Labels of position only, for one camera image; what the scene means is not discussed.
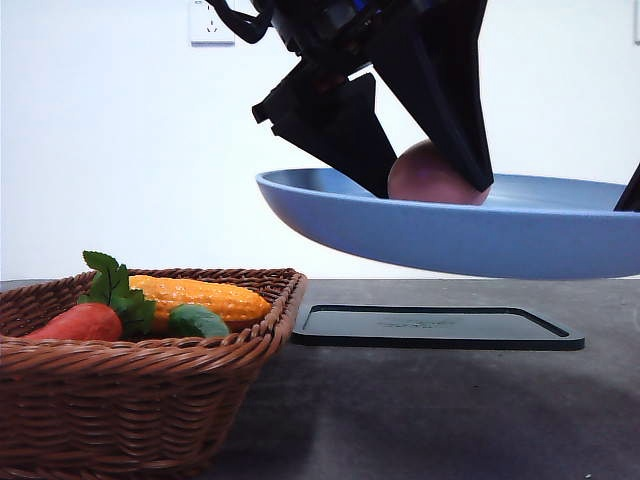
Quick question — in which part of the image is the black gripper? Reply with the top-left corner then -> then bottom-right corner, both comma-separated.
252,0 -> 493,198

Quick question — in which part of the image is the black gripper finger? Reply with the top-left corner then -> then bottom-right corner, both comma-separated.
614,161 -> 640,212

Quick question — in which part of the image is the pink brown egg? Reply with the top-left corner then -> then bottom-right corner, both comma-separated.
388,139 -> 491,205

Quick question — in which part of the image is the blue plate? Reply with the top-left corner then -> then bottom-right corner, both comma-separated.
256,168 -> 640,280

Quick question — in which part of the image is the brown wicker basket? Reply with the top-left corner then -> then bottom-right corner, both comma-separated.
0,268 -> 307,480

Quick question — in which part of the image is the black tray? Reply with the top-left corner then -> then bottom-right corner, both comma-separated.
292,304 -> 585,351

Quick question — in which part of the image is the yellow toy corn cob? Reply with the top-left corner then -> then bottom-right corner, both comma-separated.
129,275 -> 271,322

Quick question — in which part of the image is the green toy vegetable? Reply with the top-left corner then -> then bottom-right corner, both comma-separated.
168,303 -> 229,338

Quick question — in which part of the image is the orange toy carrot with leaves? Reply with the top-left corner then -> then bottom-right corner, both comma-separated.
23,251 -> 156,341

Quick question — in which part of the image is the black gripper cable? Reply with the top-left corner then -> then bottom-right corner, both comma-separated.
205,0 -> 273,43

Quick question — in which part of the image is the white wall socket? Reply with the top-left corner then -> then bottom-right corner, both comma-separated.
189,0 -> 236,48

